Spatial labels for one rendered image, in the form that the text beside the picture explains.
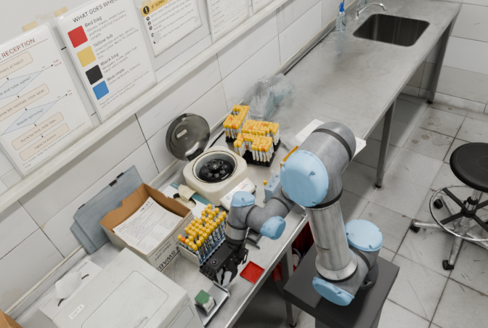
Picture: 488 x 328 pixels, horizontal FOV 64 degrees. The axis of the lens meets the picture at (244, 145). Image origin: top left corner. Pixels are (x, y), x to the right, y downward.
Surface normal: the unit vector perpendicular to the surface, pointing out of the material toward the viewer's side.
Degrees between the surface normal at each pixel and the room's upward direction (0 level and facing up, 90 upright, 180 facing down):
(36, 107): 93
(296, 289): 4
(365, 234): 8
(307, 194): 83
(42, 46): 94
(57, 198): 90
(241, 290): 0
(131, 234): 1
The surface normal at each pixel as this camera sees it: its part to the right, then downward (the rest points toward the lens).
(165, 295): -0.13, -0.73
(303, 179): -0.64, 0.48
